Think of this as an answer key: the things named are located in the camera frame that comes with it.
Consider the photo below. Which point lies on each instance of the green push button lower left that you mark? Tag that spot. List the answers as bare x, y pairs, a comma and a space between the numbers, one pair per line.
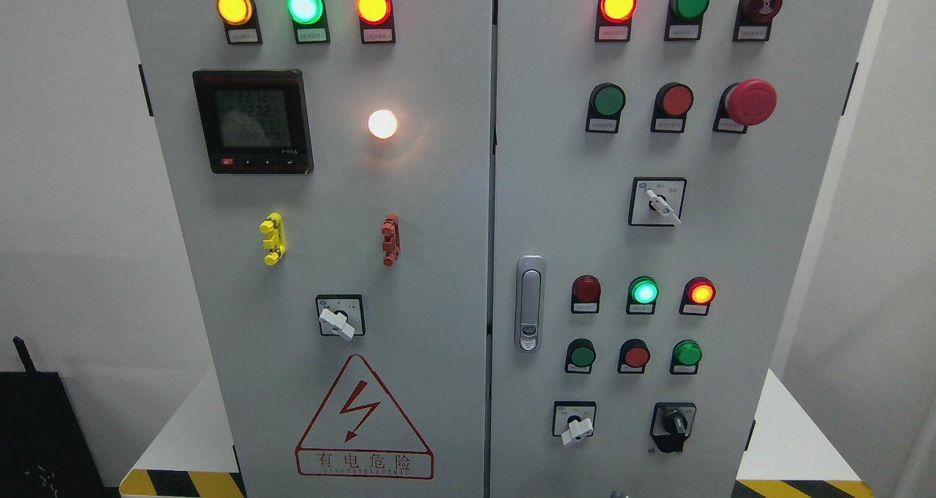
580, 356

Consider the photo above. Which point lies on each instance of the green push button upper row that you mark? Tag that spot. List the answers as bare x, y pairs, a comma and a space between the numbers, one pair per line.
605, 108

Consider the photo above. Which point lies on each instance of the red push button lower middle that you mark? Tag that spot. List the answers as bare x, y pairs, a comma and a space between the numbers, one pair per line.
634, 355

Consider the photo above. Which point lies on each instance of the red push button upper row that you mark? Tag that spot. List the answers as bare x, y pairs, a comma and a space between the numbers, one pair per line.
671, 106

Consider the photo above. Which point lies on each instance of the green push button lower right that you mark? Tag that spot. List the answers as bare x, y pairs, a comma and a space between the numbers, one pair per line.
685, 358

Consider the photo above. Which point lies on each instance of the red emergency stop mushroom button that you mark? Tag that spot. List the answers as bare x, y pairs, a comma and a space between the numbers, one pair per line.
744, 104

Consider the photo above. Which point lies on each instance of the grey electrical control cabinet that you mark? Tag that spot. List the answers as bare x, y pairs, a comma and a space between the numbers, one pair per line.
491, 162

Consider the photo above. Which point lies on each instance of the red terminal connector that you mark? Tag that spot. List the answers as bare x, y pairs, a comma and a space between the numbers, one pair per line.
390, 231

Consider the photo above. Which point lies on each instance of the red indicator lamp lower left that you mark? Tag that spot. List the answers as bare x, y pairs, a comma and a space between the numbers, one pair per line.
585, 295

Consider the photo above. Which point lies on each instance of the red indicator lamp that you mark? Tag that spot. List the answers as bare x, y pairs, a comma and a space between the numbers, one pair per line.
697, 296
585, 295

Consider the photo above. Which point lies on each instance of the white glowing indicator lamp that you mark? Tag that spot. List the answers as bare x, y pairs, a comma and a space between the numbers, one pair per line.
382, 123

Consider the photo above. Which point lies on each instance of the white rotary selector left door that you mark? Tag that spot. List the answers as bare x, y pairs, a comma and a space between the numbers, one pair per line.
341, 315

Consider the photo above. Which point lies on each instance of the green indicator lamp lower middle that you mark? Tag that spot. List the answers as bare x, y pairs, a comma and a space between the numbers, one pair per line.
642, 296

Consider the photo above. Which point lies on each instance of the white rotary selector upper right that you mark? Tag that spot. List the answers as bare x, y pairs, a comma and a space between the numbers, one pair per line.
657, 201

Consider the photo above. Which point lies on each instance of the white rotary selector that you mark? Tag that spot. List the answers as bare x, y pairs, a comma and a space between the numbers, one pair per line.
573, 420
657, 201

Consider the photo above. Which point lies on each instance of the yellow terminal connector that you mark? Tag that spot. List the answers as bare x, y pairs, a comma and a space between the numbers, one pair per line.
273, 238

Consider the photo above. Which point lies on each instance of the white rotary selector bottom left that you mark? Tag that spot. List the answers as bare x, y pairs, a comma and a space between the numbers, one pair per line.
573, 420

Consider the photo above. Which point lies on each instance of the red electric hazard warning sticker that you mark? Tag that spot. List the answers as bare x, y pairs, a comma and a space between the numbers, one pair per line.
360, 431

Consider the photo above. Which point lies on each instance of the red indicator lamp lower right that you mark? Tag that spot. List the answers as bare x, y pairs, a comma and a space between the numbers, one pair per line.
697, 296

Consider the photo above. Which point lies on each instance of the black digital power meter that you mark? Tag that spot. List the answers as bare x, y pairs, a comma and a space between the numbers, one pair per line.
254, 121

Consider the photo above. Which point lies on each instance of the orange-red indicator lamp left door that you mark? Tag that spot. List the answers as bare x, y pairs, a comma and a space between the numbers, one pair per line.
376, 21

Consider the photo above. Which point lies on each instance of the red-ringed lamp right door top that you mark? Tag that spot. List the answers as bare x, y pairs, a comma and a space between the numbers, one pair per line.
613, 20

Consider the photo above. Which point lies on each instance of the lit green indicator lamp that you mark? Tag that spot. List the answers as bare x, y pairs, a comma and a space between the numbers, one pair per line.
309, 21

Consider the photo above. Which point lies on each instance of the green indicator lamp top right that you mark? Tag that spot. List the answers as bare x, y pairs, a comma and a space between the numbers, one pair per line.
684, 19

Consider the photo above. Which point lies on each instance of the yellow indicator lamp top left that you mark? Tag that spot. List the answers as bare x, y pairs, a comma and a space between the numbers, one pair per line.
241, 23

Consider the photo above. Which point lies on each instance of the dark red buzzer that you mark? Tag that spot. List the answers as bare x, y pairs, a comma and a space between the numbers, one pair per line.
754, 19

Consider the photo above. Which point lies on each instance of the white platform with hazard stripes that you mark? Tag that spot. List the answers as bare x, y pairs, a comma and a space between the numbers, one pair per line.
788, 456

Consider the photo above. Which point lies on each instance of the black box with antenna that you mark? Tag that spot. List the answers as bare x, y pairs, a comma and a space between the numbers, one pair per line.
43, 450

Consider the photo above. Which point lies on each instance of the silver door lock handle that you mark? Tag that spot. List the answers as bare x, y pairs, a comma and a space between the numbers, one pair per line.
529, 290

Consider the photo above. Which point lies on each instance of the black rotary knob switch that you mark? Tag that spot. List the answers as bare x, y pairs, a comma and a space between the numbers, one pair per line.
672, 425

